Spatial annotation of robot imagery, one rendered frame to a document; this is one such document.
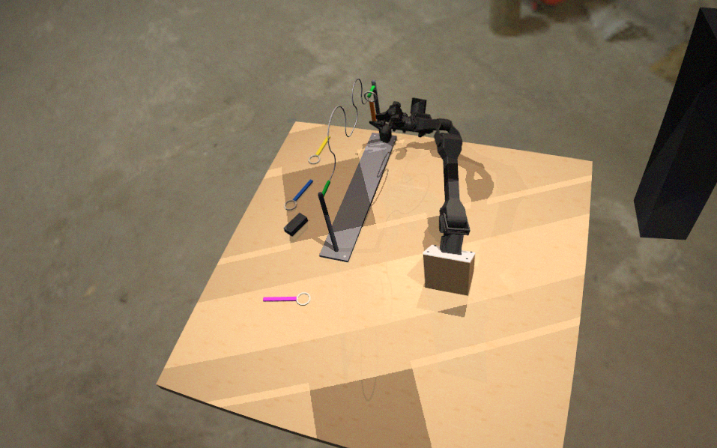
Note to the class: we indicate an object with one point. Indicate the blue handle with grey metal loop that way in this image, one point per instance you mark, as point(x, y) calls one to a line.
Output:
point(298, 195)

